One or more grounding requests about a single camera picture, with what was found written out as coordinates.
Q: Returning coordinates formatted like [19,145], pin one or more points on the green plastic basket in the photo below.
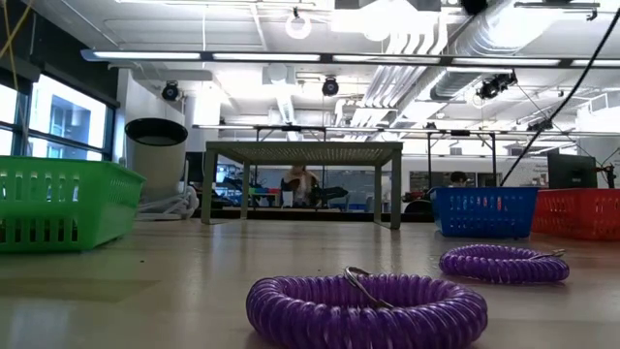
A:
[106,208]

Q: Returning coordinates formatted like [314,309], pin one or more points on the pale green perforated metal shelf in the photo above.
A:
[305,152]

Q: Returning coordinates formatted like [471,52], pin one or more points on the blue plastic basket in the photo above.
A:
[513,213]

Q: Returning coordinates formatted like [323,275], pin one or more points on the white cylindrical canister black top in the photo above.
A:
[155,165]

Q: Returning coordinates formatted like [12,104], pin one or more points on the black computer monitor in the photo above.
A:
[571,172]

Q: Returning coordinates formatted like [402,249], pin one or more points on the silver ventilation duct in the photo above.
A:
[465,72]

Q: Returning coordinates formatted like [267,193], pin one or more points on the person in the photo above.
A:
[300,181]
[457,179]

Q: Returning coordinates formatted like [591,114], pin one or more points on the black ceiling fixture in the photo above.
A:
[474,6]

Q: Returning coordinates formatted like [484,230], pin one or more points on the long LED light bar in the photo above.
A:
[145,55]

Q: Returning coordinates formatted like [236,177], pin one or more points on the background black station frame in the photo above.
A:
[428,160]

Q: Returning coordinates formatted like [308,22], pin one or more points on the large window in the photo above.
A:
[68,116]

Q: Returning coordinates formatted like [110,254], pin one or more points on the background black robot arms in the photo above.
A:
[334,193]

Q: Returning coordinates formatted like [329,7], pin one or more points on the red plastic basket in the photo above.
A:
[581,218]

